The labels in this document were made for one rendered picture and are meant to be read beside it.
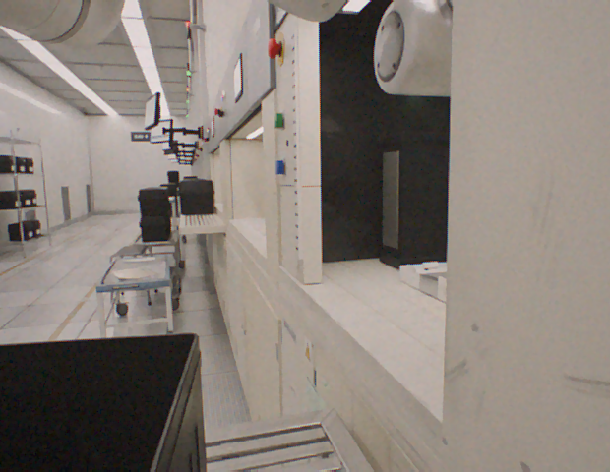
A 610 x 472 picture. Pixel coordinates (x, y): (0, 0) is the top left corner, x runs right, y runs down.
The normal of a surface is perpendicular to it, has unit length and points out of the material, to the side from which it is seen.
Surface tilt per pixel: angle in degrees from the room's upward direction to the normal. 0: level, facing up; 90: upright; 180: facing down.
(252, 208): 90
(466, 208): 90
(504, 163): 90
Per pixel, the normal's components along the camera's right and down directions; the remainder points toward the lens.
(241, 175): 0.27, 0.12
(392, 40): -0.96, 0.05
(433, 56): 0.26, 0.48
